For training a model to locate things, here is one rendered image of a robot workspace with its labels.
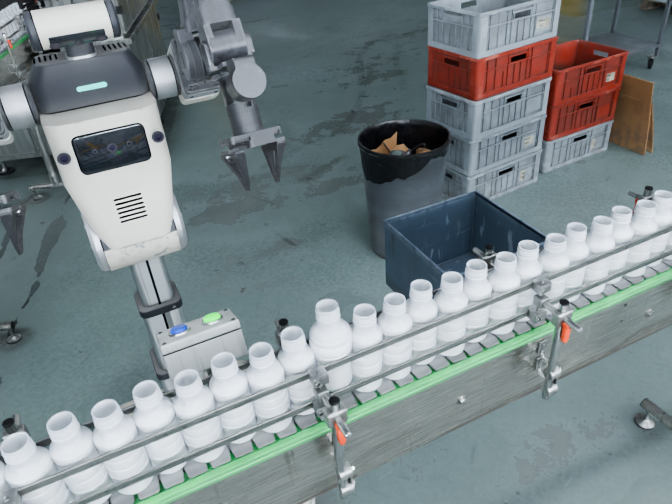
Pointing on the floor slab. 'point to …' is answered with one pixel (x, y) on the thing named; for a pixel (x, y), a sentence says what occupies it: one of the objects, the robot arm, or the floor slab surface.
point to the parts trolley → (625, 35)
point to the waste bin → (401, 171)
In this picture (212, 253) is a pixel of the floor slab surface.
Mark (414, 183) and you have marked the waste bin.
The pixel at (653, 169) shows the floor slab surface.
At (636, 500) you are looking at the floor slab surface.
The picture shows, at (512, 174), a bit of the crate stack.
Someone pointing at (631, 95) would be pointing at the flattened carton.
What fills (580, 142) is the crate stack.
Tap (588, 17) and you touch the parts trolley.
